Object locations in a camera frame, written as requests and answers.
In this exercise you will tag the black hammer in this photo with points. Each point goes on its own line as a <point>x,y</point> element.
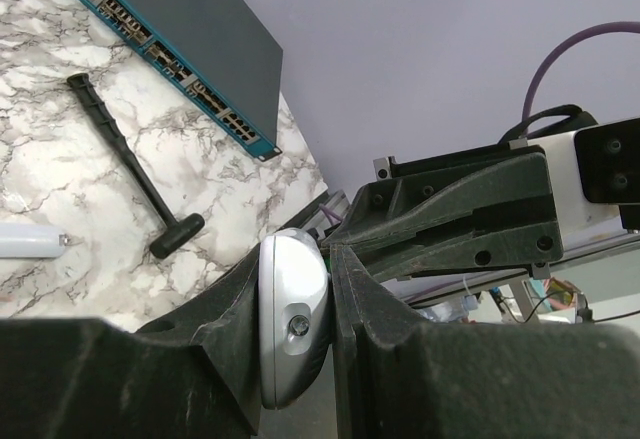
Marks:
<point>177,231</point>

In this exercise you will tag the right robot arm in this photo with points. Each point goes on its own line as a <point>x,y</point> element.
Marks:
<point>593,167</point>

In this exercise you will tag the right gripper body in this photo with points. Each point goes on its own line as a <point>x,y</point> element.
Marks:
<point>490,208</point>

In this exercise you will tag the dark network switch box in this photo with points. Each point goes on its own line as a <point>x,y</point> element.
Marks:
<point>217,53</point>

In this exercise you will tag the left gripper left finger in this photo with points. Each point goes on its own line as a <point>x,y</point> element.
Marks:
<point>191,373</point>

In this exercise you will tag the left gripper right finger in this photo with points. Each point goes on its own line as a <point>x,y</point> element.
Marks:
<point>398,375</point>

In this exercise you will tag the white remote control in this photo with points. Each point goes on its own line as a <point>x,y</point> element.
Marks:
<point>294,315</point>

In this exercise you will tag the white battery cover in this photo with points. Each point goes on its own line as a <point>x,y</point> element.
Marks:
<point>32,241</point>

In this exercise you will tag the aluminium frame rail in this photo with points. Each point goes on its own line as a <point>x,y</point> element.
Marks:
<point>428,289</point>

